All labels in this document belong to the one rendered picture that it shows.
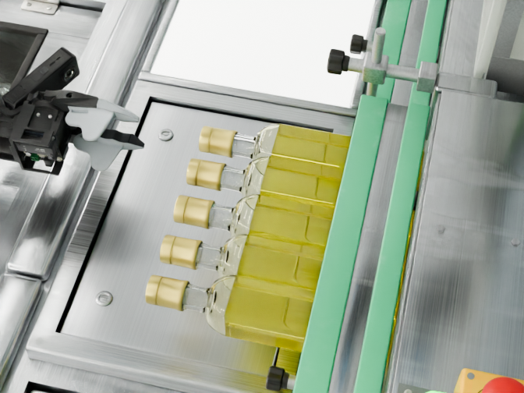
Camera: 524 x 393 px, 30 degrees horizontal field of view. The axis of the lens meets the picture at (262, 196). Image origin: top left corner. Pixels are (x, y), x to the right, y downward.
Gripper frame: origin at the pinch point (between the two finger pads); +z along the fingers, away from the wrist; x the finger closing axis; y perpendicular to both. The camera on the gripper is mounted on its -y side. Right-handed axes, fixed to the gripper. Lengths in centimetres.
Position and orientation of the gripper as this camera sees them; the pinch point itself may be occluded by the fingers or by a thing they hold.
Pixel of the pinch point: (133, 126)
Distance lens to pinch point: 128.6
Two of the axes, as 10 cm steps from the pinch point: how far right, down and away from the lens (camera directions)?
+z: 9.8, 1.7, -1.2
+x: -0.2, -5.2, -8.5
